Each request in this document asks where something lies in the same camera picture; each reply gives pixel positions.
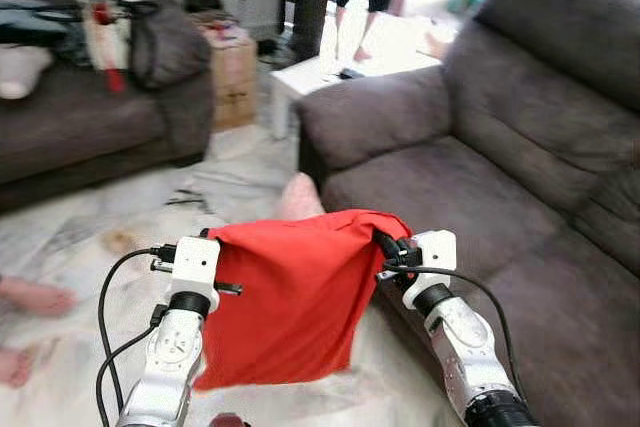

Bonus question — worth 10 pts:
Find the red pillow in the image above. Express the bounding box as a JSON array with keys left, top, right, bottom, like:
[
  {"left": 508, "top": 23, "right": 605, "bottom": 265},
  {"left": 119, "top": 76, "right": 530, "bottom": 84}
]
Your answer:
[{"left": 193, "top": 209, "right": 413, "bottom": 393}]

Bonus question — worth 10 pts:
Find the pale pink pillow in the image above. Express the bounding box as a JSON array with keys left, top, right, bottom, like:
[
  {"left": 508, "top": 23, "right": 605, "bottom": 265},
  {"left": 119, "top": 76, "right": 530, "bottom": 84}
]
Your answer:
[{"left": 275, "top": 172, "right": 326, "bottom": 223}]

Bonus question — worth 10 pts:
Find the white pillow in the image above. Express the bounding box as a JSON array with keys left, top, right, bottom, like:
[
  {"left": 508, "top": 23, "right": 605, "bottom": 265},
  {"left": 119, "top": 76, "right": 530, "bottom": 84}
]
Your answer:
[{"left": 0, "top": 44, "right": 53, "bottom": 100}]

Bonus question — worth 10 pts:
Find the cardboard box with printed symbols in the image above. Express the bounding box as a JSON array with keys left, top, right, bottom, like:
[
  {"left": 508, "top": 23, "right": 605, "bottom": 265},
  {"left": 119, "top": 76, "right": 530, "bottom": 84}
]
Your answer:
[{"left": 212, "top": 82, "right": 259, "bottom": 131}]

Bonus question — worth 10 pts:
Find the grey-brown fabric sofa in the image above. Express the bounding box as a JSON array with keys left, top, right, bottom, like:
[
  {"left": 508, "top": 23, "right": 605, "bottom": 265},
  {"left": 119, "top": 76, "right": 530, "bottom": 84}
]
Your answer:
[{"left": 0, "top": 0, "right": 216, "bottom": 213}]

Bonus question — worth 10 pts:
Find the grey-brown fabric armchair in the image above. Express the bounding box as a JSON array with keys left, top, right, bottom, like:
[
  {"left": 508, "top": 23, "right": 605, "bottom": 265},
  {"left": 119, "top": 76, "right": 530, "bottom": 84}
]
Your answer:
[{"left": 295, "top": 0, "right": 640, "bottom": 427}]

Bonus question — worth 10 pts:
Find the cardboard box with pink label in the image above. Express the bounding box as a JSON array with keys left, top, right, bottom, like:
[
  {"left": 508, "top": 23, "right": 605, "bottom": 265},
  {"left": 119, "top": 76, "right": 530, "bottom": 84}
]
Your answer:
[{"left": 208, "top": 35, "right": 259, "bottom": 88}]

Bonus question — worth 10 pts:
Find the white low table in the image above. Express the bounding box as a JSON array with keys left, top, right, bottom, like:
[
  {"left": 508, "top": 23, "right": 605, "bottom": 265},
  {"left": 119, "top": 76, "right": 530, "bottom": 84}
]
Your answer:
[{"left": 265, "top": 42, "right": 441, "bottom": 140}]

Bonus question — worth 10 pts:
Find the glossy magazine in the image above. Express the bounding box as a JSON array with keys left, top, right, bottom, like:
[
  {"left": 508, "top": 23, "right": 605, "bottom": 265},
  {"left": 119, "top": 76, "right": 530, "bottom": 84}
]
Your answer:
[{"left": 195, "top": 13, "right": 246, "bottom": 40}]

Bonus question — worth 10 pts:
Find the white and red bag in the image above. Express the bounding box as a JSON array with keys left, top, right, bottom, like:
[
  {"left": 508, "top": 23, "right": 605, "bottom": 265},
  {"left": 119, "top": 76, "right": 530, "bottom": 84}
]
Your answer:
[{"left": 78, "top": 0, "right": 131, "bottom": 93}]

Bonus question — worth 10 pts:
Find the dark teal bag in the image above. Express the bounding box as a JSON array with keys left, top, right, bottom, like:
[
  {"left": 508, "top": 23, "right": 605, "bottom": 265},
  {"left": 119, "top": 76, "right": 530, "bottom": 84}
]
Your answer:
[{"left": 0, "top": 0, "right": 91, "bottom": 68}]

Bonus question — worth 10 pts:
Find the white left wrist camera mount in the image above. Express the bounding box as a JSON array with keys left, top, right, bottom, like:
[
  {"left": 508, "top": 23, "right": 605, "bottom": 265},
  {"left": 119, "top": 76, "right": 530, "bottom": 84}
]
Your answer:
[{"left": 172, "top": 236, "right": 221, "bottom": 296}]

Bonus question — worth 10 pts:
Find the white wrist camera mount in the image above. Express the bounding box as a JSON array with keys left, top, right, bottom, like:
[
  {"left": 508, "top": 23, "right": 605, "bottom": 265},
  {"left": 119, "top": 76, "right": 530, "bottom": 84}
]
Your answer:
[
  {"left": 403, "top": 230, "right": 459, "bottom": 310},
  {"left": 172, "top": 236, "right": 221, "bottom": 296}
]

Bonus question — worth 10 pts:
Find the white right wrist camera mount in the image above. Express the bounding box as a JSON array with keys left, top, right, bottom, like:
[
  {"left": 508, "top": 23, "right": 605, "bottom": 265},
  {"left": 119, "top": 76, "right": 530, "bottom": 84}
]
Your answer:
[{"left": 403, "top": 230, "right": 459, "bottom": 310}]

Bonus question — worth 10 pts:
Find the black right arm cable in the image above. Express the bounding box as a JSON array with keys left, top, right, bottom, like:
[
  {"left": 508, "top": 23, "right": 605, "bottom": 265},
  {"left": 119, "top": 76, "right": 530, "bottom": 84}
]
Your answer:
[{"left": 378, "top": 264, "right": 526, "bottom": 398}]

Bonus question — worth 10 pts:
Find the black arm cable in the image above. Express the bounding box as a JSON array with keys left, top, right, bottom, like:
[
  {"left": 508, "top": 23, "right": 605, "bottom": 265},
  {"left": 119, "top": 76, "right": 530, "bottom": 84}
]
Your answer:
[
  {"left": 95, "top": 245, "right": 179, "bottom": 427},
  {"left": 378, "top": 264, "right": 526, "bottom": 398}
]

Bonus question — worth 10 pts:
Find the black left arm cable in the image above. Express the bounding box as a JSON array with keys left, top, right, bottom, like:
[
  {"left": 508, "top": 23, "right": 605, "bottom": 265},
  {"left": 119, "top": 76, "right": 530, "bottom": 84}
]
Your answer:
[{"left": 95, "top": 245, "right": 179, "bottom": 427}]

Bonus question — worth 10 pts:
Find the black bag strap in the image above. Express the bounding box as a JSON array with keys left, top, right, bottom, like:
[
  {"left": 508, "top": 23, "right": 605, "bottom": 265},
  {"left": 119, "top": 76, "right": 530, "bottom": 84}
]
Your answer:
[{"left": 125, "top": 0, "right": 166, "bottom": 88}]

